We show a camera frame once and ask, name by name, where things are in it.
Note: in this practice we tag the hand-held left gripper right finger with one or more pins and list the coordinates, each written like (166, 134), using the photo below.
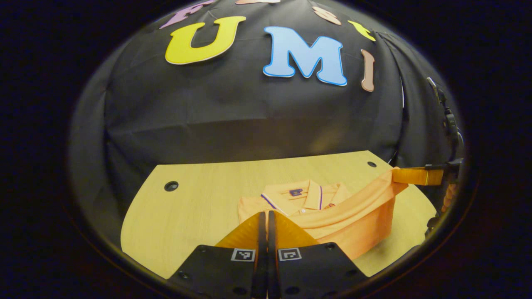
(272, 249)

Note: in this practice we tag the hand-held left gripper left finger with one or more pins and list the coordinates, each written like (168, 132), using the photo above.
(259, 249)

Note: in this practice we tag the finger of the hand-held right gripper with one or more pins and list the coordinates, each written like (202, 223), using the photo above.
(417, 176)

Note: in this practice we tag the orange T-shirt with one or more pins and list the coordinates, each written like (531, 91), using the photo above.
(353, 220)

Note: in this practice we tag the black backdrop cloth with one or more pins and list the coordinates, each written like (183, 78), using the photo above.
(249, 116)

